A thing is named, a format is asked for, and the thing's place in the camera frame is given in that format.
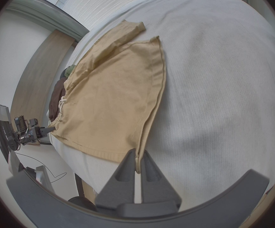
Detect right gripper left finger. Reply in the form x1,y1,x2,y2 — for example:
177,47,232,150
95,148,137,208

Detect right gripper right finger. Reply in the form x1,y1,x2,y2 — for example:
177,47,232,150
139,149,182,209

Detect tan shorts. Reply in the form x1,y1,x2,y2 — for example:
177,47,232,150
48,19,168,174

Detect bed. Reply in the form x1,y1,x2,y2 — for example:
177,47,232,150
10,0,275,213

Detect brown garment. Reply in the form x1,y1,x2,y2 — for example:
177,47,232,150
48,77,68,121

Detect green garment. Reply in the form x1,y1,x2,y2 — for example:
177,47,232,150
65,65,77,78

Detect black cable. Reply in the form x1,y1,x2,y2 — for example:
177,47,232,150
16,153,68,183

